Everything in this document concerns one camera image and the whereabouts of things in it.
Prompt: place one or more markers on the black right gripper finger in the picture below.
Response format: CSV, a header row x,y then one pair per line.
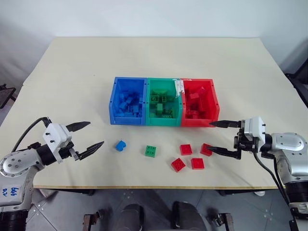
x,y
225,124
223,151

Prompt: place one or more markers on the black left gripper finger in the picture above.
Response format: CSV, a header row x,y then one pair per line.
x,y
92,148
78,125

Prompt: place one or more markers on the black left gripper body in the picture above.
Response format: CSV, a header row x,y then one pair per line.
x,y
68,151

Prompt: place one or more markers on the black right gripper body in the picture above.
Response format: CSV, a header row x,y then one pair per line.
x,y
246,144

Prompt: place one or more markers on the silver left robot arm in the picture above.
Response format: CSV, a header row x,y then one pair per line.
x,y
15,166

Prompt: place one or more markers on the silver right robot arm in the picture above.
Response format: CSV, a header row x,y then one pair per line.
x,y
287,146

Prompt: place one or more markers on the red square toy brick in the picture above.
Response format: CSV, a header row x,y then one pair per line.
x,y
186,149
205,148
178,165
197,163

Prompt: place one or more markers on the red plastic bin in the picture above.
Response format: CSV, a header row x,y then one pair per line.
x,y
197,122

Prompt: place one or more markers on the blue notched toy brick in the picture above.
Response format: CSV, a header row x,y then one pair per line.
x,y
121,145

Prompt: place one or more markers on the blue plastic bin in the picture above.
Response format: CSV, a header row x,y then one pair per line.
x,y
118,120

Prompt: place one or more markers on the red slanted toy brick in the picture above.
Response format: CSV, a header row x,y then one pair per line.
x,y
202,92

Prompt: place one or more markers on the red large toy brick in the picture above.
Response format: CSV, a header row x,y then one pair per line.
x,y
194,96

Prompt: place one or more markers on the black table crossbar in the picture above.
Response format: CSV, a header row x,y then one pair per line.
x,y
237,192
77,192

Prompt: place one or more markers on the blue large toy brick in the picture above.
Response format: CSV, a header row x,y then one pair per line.
x,y
122,105

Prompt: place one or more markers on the white shoe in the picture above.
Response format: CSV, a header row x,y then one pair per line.
x,y
260,193

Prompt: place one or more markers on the green long toy brick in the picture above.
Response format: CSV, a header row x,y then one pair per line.
x,y
168,116

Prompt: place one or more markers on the green square toy brick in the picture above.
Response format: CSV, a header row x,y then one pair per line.
x,y
150,151

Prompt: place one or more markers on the blue small toy brick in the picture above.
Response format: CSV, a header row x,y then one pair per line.
x,y
136,109

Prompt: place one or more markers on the torn white bin label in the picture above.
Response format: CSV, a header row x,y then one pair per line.
x,y
178,87

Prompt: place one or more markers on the green plastic bin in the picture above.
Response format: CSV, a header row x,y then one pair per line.
x,y
163,121

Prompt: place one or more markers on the green tall toy brick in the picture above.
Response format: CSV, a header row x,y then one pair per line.
x,y
159,109

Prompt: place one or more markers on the dark rounded shape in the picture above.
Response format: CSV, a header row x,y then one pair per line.
x,y
132,217
186,216

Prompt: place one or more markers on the green flat toy brick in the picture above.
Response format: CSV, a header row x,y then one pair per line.
x,y
154,98

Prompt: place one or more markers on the black metal stand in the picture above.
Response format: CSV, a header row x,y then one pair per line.
x,y
6,95

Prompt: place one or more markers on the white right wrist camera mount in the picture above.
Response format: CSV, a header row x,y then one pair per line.
x,y
255,128

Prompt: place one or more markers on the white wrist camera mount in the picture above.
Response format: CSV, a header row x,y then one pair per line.
x,y
56,137
255,128

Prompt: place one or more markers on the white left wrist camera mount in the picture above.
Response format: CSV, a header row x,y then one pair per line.
x,y
56,137

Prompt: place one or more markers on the brown table foot bracket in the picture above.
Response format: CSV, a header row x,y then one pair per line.
x,y
90,221
223,220

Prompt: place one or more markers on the black furniture frame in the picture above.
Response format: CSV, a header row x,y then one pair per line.
x,y
299,79

